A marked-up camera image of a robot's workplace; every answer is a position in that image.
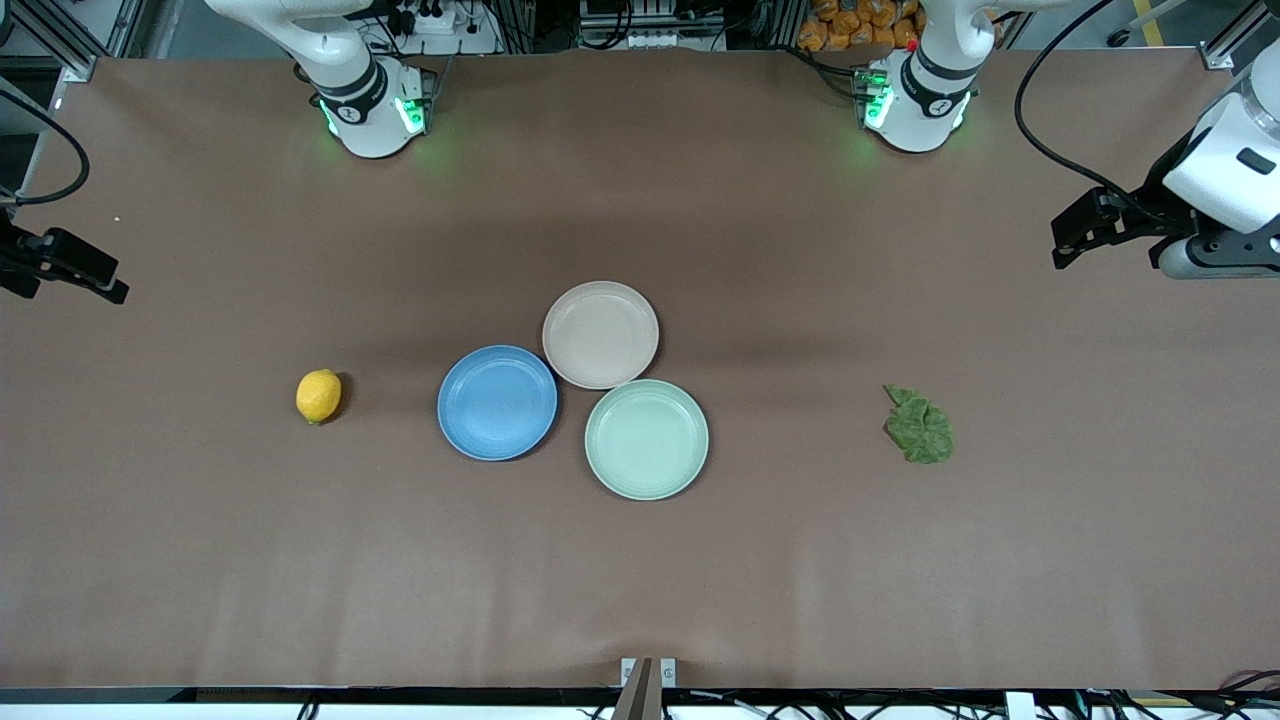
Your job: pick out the green lettuce leaf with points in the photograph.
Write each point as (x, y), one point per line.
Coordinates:
(922, 430)

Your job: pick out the beige plate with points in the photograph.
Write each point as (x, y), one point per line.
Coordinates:
(600, 335)

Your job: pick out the blue plate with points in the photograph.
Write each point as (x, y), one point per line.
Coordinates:
(497, 403)

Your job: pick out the small metal bracket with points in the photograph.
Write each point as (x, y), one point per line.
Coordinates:
(648, 672)

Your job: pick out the brown table cover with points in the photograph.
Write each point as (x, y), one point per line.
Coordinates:
(800, 580)

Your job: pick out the mint green plate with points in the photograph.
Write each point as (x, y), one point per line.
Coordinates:
(646, 440)

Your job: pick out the white power strip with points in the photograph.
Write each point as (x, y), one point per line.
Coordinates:
(430, 18)

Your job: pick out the bag of oranges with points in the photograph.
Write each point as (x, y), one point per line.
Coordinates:
(860, 25)

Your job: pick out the yellow lemon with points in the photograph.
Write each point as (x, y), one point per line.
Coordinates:
(318, 396)

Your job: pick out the aluminium frame profile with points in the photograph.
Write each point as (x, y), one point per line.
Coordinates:
(55, 40)
(1240, 35)

